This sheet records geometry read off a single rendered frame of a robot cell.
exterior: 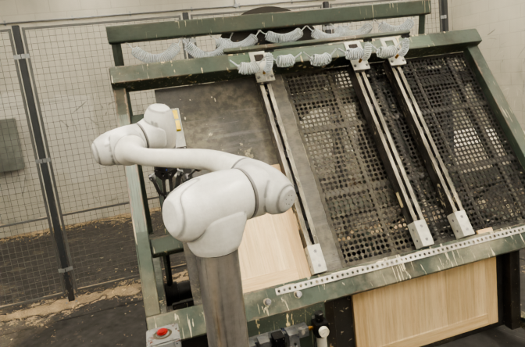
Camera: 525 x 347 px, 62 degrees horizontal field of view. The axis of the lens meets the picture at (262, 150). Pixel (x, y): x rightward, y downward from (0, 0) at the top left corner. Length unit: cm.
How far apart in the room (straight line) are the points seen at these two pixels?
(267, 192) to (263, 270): 103
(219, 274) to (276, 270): 103
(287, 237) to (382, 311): 73
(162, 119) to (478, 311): 214
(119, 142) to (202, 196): 53
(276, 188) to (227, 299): 28
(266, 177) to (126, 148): 53
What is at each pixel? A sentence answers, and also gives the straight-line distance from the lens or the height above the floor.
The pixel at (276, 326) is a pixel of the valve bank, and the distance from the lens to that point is 202.
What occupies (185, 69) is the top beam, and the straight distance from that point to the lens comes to 232.
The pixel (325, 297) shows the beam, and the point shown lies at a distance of 206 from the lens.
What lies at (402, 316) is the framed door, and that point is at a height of 46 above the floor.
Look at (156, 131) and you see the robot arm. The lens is 150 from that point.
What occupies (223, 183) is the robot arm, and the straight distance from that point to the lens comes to 99.
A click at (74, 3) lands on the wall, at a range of 691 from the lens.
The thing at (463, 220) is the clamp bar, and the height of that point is 98.
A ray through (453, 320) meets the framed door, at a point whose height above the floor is 34.
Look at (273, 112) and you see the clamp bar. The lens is 230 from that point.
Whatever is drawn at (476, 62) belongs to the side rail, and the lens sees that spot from 304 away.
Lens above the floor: 181
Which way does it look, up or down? 10 degrees down
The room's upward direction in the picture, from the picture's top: 7 degrees counter-clockwise
